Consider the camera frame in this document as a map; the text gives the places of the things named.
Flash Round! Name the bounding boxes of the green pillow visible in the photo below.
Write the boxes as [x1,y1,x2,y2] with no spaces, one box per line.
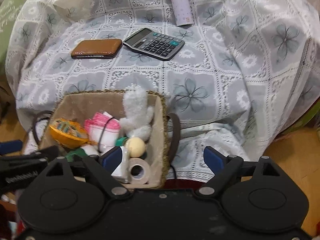
[0,0,26,66]

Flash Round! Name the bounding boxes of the white lace floral cloth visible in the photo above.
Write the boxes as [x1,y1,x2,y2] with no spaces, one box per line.
[5,0,319,182]

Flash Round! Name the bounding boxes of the grey desk calculator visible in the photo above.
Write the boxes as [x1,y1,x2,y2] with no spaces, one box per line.
[123,28,185,61]

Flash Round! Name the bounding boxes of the white tissue pack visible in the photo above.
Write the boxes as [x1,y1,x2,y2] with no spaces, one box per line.
[111,146,130,184]

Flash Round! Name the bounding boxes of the beige tape roll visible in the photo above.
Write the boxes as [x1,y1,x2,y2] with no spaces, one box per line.
[128,158,150,185]

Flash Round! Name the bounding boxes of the woven fabric-lined basket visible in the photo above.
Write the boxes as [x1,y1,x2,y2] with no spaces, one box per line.
[48,90,181,189]

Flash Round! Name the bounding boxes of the white fluffy plush toy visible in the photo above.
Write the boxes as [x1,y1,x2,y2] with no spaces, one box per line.
[119,87,154,141]

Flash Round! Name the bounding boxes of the brown leather wallet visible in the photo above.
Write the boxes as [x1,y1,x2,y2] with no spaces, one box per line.
[71,39,123,59]

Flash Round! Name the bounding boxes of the pink white folded towel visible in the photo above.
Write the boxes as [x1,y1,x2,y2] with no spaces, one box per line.
[84,112,120,153]

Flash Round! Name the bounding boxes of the purple water bottle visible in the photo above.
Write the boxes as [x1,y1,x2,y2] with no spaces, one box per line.
[171,0,194,27]

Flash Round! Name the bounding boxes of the green plush cloth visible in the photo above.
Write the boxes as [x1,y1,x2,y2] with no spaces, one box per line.
[66,148,87,163]

